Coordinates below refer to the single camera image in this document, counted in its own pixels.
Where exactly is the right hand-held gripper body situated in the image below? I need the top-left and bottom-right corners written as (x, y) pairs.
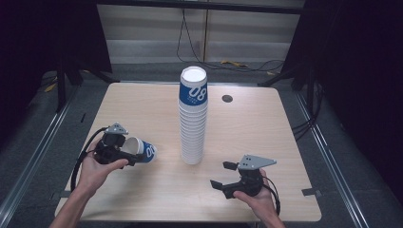
top-left (222, 154), bottom-right (278, 200)

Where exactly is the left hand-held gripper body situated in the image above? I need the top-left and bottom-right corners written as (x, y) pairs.
top-left (94, 122), bottom-right (129, 165)

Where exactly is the blue and white paper cup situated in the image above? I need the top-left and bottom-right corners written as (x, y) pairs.
top-left (121, 136), bottom-right (158, 164)

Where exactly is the stack of white paper cups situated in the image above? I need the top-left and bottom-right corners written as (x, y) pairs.
top-left (178, 66), bottom-right (209, 165)

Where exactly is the person's right hand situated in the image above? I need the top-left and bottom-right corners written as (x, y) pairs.
top-left (233, 168), bottom-right (278, 221)

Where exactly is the person's left hand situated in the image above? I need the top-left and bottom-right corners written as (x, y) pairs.
top-left (77, 140), bottom-right (129, 198)

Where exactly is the black metal stand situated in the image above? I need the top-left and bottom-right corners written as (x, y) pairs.
top-left (54, 61), bottom-right (84, 114)

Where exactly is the dark curtain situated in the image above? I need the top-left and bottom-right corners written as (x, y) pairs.
top-left (0, 0), bottom-right (113, 143)
top-left (280, 0), bottom-right (403, 203)

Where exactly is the black overhead bar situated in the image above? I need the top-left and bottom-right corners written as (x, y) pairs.
top-left (96, 0), bottom-right (307, 15)

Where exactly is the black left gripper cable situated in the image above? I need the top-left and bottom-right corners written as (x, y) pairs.
top-left (69, 126), bottom-right (109, 193)

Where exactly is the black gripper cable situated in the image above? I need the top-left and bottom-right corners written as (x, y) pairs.
top-left (69, 126), bottom-right (109, 193)
top-left (260, 175), bottom-right (281, 217)

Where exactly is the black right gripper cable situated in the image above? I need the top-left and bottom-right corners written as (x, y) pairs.
top-left (260, 175), bottom-right (281, 217)

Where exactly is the metal floor rail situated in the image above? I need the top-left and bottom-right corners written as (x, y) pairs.
top-left (0, 85), bottom-right (81, 220)
top-left (294, 90), bottom-right (373, 228)

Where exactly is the black cable bundle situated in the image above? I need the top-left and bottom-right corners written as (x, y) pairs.
top-left (291, 80), bottom-right (325, 141)

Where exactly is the black floor cable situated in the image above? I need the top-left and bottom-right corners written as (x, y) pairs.
top-left (207, 59), bottom-right (285, 73)

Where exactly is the black hanging wall cable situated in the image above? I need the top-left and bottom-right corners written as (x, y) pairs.
top-left (176, 9), bottom-right (203, 63)

